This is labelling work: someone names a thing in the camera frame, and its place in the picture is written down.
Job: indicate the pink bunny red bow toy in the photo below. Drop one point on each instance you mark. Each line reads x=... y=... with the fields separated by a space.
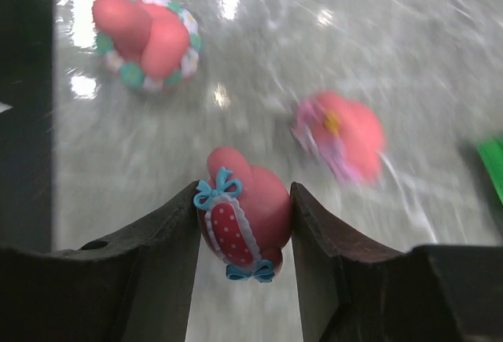
x=343 y=133

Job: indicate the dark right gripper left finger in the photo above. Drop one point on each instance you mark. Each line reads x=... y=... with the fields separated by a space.
x=135 y=284

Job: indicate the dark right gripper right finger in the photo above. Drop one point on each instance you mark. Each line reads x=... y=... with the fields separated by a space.
x=352 y=288

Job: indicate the green Chuba chips bag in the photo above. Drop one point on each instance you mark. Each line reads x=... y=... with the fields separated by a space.
x=490 y=153

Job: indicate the pink striped bunny toy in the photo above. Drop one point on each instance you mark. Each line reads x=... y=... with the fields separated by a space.
x=245 y=216

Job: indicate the pink bunny flower ring toy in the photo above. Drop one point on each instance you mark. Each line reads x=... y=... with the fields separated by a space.
x=150 y=44

